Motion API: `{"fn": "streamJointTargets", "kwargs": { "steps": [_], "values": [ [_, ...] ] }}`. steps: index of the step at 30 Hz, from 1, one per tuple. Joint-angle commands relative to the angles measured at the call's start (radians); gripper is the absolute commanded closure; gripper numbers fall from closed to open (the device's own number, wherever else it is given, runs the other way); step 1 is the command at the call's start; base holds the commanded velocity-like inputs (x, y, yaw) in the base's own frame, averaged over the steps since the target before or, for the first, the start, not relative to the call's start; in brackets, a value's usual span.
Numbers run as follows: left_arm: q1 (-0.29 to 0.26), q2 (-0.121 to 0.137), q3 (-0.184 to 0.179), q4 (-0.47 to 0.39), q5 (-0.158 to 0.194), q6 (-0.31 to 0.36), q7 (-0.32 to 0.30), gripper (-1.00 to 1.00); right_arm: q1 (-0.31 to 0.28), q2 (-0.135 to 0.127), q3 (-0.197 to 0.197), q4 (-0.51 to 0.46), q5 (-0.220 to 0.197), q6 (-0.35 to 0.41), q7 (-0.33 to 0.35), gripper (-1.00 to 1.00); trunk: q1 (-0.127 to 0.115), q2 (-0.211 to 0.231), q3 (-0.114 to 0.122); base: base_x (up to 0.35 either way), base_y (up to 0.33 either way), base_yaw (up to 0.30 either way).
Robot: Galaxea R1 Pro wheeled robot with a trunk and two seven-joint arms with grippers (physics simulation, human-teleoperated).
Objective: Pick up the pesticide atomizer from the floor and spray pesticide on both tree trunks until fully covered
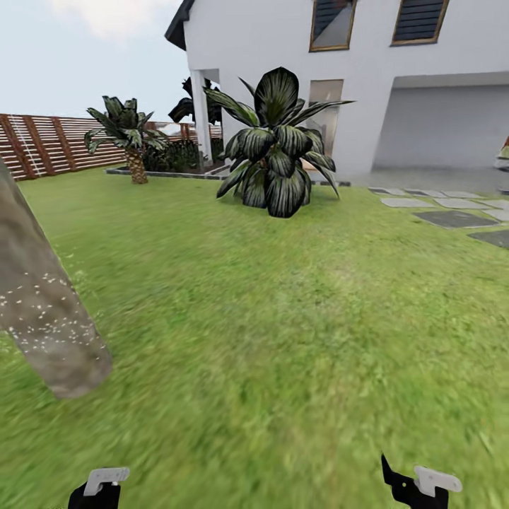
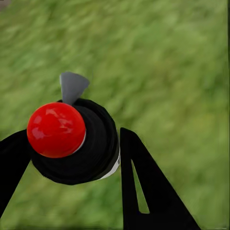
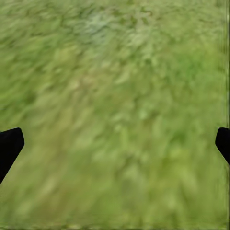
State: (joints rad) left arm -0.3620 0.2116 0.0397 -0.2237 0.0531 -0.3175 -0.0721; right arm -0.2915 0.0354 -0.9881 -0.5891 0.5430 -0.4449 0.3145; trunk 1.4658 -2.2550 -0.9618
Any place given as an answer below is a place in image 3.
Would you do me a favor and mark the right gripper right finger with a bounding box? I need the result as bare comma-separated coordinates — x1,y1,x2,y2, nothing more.
215,127,230,165

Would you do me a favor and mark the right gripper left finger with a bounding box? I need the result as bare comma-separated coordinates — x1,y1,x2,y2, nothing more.
0,127,24,184

